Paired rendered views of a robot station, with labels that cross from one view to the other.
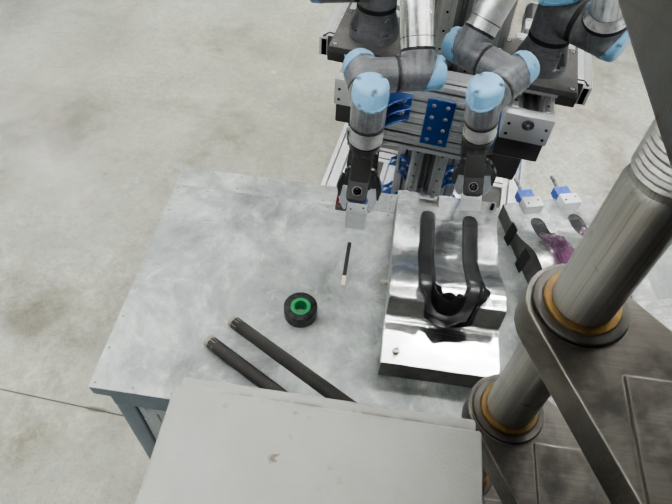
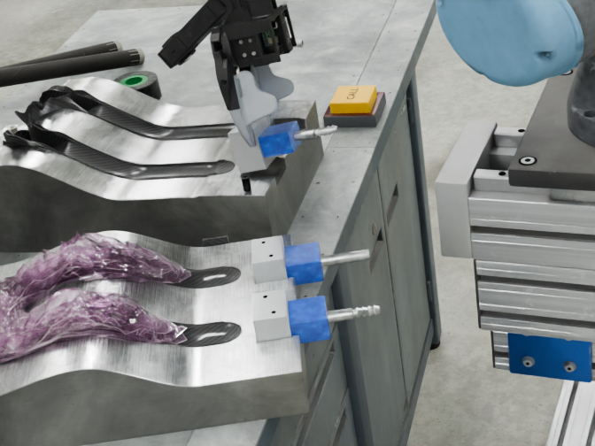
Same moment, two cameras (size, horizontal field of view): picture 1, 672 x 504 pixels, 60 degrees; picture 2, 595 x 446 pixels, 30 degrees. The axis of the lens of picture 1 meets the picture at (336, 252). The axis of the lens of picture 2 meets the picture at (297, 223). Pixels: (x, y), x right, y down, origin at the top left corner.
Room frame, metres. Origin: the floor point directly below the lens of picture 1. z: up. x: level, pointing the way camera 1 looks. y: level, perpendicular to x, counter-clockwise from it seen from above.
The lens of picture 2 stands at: (1.42, -1.53, 1.54)
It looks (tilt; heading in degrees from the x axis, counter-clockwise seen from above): 31 degrees down; 105
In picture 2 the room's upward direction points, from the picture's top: 10 degrees counter-clockwise
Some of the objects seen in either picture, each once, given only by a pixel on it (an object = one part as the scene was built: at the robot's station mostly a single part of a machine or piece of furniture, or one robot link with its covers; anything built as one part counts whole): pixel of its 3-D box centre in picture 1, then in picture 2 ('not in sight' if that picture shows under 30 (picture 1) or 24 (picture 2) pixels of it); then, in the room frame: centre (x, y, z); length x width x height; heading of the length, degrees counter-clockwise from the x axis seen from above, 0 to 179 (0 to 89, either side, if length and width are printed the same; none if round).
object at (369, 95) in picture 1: (369, 103); not in sight; (0.99, -0.04, 1.25); 0.09 x 0.08 x 0.11; 11
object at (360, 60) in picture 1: (369, 75); not in sight; (1.09, -0.04, 1.25); 0.11 x 0.11 x 0.08; 11
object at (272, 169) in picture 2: not in sight; (265, 180); (1.06, -0.34, 0.87); 0.05 x 0.05 x 0.04; 86
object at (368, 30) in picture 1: (375, 17); not in sight; (1.61, -0.06, 1.09); 0.15 x 0.15 x 0.10
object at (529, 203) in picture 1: (524, 195); (312, 262); (1.15, -0.51, 0.86); 0.13 x 0.05 x 0.05; 13
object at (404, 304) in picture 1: (443, 276); (119, 160); (0.84, -0.26, 0.87); 0.50 x 0.26 x 0.14; 176
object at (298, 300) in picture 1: (300, 309); (135, 90); (0.75, 0.07, 0.82); 0.08 x 0.08 x 0.04
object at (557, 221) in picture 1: (585, 271); (70, 329); (0.90, -0.63, 0.86); 0.50 x 0.26 x 0.11; 13
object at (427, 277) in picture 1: (451, 259); (119, 132); (0.86, -0.28, 0.92); 0.35 x 0.16 x 0.09; 176
